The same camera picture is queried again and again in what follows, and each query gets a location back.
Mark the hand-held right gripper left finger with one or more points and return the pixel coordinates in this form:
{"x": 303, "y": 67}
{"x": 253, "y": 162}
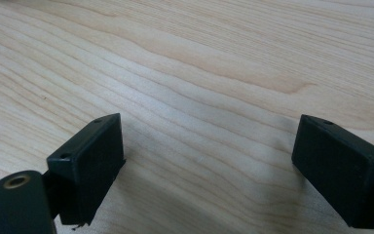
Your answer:
{"x": 87, "y": 169}

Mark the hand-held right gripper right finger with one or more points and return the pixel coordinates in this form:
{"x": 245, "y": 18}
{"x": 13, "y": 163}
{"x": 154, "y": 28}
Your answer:
{"x": 341, "y": 169}

